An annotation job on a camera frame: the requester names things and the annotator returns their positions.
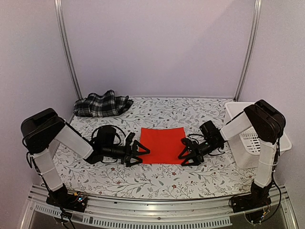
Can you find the front aluminium rail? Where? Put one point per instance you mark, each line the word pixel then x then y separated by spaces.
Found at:
pixel 105 212

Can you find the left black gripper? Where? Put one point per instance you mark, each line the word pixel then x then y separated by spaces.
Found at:
pixel 127 159

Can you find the right aluminium frame post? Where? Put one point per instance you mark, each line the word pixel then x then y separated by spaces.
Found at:
pixel 250 48

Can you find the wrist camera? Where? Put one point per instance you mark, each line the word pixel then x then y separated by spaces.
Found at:
pixel 188 142
pixel 129 139

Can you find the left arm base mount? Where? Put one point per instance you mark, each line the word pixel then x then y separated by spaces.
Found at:
pixel 76 201

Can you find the floral patterned table cloth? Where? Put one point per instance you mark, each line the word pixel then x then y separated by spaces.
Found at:
pixel 217 176

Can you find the black white plaid skirt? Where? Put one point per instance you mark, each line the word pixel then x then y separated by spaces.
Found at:
pixel 105 105

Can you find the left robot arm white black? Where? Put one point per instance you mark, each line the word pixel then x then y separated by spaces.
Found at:
pixel 46 127

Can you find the left aluminium frame post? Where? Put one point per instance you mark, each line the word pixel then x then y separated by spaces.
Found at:
pixel 66 47

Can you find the aluminium frame post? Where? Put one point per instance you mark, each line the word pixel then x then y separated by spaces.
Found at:
pixel 250 48
pixel 66 47

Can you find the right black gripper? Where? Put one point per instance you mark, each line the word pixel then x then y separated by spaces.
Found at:
pixel 197 153

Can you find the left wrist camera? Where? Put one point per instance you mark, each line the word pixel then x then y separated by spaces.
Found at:
pixel 129 139

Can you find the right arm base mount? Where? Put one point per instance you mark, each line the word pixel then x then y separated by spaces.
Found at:
pixel 250 201

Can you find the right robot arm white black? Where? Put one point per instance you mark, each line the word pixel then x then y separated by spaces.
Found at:
pixel 268 158

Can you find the white plastic laundry bin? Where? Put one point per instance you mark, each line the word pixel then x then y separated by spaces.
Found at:
pixel 252 143

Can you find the red garment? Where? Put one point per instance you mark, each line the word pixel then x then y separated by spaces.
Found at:
pixel 164 144

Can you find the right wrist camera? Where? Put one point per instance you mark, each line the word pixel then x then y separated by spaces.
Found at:
pixel 188 142

